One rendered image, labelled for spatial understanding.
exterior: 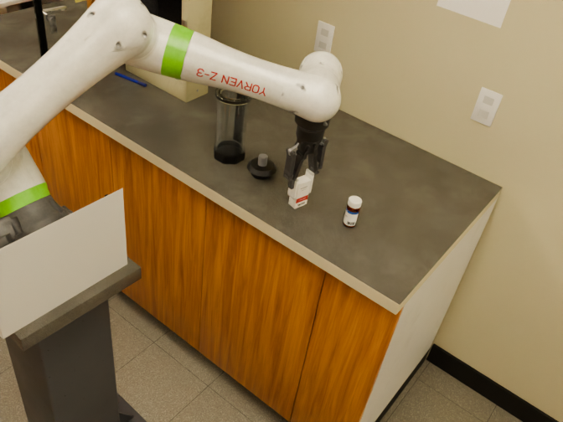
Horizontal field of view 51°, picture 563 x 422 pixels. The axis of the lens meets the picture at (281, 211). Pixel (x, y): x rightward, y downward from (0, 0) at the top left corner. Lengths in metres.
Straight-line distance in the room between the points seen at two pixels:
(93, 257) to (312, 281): 0.62
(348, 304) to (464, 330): 0.92
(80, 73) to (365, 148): 1.11
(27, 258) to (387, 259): 0.89
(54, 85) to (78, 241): 0.34
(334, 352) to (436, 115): 0.86
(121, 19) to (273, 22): 1.23
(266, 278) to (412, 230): 0.46
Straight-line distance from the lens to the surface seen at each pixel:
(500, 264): 2.24
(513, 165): 2.04
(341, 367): 1.84
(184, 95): 2.14
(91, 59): 1.20
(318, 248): 1.59
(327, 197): 1.77
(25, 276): 1.32
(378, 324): 1.63
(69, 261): 1.37
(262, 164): 1.78
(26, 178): 1.41
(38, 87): 1.22
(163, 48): 1.33
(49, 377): 1.65
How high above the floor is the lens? 2.00
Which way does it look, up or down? 39 degrees down
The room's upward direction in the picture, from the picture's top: 9 degrees clockwise
